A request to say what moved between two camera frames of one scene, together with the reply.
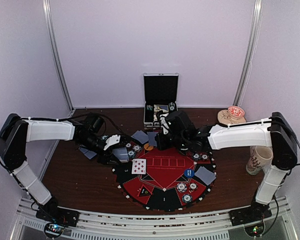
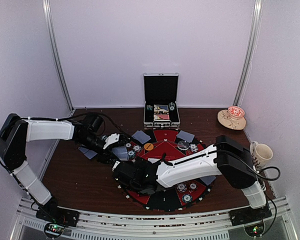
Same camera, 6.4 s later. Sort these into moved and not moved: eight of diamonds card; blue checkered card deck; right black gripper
Moved: right black gripper; eight of diamonds card
Not moved: blue checkered card deck
